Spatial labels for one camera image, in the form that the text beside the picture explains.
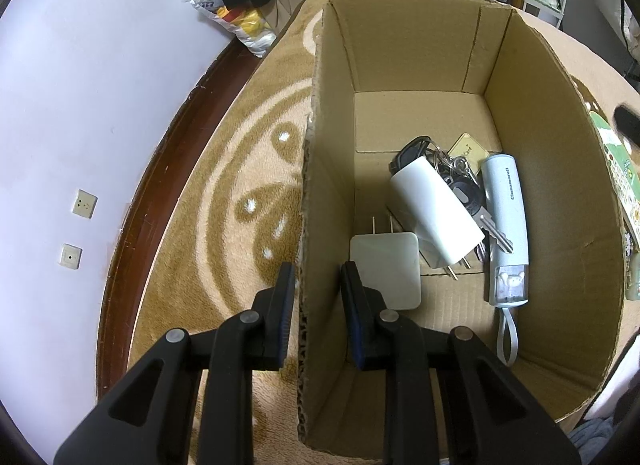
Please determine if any plastic bag with toys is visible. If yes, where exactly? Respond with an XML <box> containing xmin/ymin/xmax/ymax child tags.
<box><xmin>182</xmin><ymin>0</ymin><xmax>278</xmax><ymax>58</ymax></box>

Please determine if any grey blue cloth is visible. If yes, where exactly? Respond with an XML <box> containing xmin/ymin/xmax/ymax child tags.
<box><xmin>567</xmin><ymin>415</ymin><xmax>626</xmax><ymax>465</ymax></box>

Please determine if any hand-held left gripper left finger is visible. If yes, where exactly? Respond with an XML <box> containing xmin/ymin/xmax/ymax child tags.
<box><xmin>52</xmin><ymin>261</ymin><xmax>297</xmax><ymax>465</ymax></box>

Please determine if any light blue handheld device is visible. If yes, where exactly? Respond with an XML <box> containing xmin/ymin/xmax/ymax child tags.
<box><xmin>480</xmin><ymin>154</ymin><xmax>531</xmax><ymax>366</ymax></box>

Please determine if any beige wall socket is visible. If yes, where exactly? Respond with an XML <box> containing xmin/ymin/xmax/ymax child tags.
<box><xmin>59</xmin><ymin>243</ymin><xmax>83</xmax><ymax>271</ymax></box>
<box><xmin>71</xmin><ymin>189</ymin><xmax>99</xmax><ymax>219</ymax></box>

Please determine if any brown cardboard box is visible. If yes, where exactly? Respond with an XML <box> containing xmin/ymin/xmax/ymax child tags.
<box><xmin>296</xmin><ymin>0</ymin><xmax>627</xmax><ymax>461</ymax></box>

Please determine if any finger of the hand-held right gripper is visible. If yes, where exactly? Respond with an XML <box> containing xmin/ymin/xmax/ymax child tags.
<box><xmin>614</xmin><ymin>104</ymin><xmax>640</xmax><ymax>142</ymax></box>

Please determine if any key bunch with gold tag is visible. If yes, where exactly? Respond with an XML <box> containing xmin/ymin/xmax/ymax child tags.
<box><xmin>390</xmin><ymin>132</ymin><xmax>515</xmax><ymax>266</ymax></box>

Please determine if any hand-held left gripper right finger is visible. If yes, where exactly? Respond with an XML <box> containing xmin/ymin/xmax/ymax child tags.
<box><xmin>341</xmin><ymin>261</ymin><xmax>583</xmax><ymax>465</ymax></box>

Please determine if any square white charger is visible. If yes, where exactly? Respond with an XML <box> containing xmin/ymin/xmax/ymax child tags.
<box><xmin>349</xmin><ymin>216</ymin><xmax>422</xmax><ymax>312</ymax></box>

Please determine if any green white oval board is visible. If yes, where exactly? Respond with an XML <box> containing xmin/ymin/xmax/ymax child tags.
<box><xmin>589</xmin><ymin>110</ymin><xmax>631</xmax><ymax>158</ymax></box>

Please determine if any white block charger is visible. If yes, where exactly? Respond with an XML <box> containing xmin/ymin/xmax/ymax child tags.
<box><xmin>389</xmin><ymin>155</ymin><xmax>487</xmax><ymax>278</ymax></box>

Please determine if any green white packet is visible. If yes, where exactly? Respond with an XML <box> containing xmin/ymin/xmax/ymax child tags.
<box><xmin>602</xmin><ymin>145</ymin><xmax>640</xmax><ymax>246</ymax></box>

